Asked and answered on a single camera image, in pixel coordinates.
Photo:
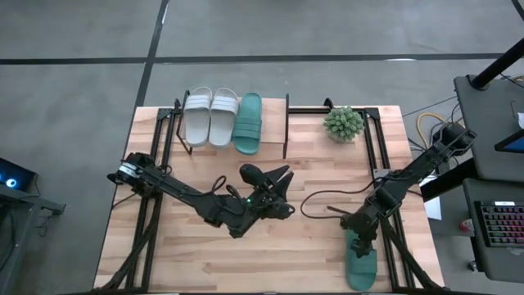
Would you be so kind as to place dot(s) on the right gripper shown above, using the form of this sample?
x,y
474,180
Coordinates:
x,y
360,223

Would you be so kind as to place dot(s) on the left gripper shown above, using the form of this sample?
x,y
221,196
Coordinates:
x,y
266,201

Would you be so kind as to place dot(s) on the green rubber slide sandal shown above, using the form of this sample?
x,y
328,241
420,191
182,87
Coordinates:
x,y
360,274
247,127

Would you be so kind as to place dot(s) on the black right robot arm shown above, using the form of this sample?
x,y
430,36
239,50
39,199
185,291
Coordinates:
x,y
413,172

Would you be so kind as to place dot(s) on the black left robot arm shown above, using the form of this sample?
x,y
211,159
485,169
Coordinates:
x,y
180,192

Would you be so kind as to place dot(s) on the green plant in patterned pot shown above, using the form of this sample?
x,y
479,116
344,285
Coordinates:
x,y
344,123

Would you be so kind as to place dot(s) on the white paper sheet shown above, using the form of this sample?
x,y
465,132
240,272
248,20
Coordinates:
x,y
434,205

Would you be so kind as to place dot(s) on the small red object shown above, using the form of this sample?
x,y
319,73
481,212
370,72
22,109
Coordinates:
x,y
466,225

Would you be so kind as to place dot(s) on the black desk support beam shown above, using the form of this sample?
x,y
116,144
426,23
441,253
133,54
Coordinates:
x,y
446,180

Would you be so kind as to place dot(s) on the black caster wheel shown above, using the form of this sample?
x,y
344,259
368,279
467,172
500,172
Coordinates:
x,y
472,266

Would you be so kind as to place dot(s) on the grey desk top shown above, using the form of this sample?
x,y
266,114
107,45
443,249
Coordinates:
x,y
503,262
487,123

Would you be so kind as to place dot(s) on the backlit rainbow keyboard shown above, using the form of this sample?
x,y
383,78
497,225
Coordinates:
x,y
503,225

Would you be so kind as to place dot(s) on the tablet with blue screen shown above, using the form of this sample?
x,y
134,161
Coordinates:
x,y
511,143

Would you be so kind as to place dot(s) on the black pole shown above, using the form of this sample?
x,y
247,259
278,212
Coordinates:
x,y
499,63

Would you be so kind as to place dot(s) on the grey metal cart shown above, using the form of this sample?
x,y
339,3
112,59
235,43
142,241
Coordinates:
x,y
24,213

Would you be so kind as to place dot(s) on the computer with blue light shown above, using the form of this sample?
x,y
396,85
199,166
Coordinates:
x,y
12,176

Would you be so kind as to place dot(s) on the wooden shelf with black frame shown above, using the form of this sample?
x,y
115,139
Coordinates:
x,y
272,123

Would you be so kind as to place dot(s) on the black aluminium table frame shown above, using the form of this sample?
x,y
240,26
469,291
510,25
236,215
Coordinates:
x,y
317,110

